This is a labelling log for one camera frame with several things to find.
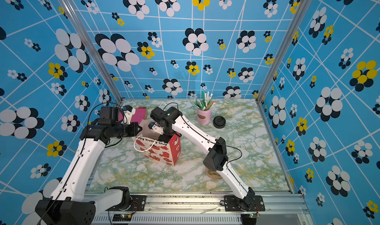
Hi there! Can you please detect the red paper gift bag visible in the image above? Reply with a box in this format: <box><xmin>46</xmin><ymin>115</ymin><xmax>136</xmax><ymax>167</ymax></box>
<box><xmin>133</xmin><ymin>111</ymin><xmax>181</xmax><ymax>166</ymax></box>

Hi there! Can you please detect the brown cardboard cup carrier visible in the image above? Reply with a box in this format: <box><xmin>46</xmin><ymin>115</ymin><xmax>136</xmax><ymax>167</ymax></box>
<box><xmin>206</xmin><ymin>168</ymin><xmax>222</xmax><ymax>179</ymax></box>

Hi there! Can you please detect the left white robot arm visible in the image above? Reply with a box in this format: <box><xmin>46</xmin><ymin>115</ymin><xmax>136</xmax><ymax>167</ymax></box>
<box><xmin>36</xmin><ymin>122</ymin><xmax>142</xmax><ymax>225</ymax></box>

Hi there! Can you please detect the pink napkin stack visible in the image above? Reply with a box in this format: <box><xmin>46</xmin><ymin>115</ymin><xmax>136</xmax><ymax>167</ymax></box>
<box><xmin>118</xmin><ymin>107</ymin><xmax>147</xmax><ymax>124</ymax></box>

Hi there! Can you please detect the black lid stack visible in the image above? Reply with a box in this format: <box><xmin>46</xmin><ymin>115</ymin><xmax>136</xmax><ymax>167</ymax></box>
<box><xmin>213</xmin><ymin>116</ymin><xmax>226</xmax><ymax>129</ymax></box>

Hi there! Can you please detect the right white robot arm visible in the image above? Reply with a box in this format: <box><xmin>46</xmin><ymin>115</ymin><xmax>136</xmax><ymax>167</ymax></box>
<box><xmin>150</xmin><ymin>107</ymin><xmax>257</xmax><ymax>211</ymax></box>

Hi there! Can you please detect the pink straw holder cup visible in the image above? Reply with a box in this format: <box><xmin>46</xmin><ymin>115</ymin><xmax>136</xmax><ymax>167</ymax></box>
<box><xmin>196</xmin><ymin>108</ymin><xmax>212</xmax><ymax>125</ymax></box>

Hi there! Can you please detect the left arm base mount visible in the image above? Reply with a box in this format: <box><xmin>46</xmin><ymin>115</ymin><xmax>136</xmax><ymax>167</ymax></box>
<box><xmin>108</xmin><ymin>194</ymin><xmax>147</xmax><ymax>212</ymax></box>

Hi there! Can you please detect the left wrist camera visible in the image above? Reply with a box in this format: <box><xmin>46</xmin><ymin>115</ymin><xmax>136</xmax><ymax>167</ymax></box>
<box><xmin>98</xmin><ymin>105</ymin><xmax>136</xmax><ymax>125</ymax></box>

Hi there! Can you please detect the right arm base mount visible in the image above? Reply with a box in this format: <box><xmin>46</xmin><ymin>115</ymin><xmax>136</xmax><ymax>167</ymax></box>
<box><xmin>223</xmin><ymin>195</ymin><xmax>266</xmax><ymax>212</ymax></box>

